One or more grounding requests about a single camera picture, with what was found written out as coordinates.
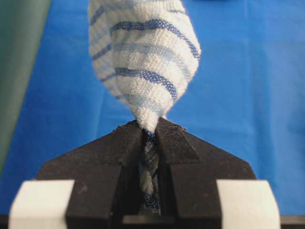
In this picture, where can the white blue striped towel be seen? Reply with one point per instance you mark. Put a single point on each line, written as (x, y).
(145, 52)

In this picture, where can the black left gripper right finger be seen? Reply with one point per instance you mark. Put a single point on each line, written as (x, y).
(188, 170)

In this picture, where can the green backdrop sheet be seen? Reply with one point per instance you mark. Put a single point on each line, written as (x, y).
(21, 26)

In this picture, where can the blue table cloth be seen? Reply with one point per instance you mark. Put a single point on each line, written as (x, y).
(248, 96)

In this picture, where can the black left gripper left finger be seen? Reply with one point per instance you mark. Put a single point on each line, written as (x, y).
(106, 179)

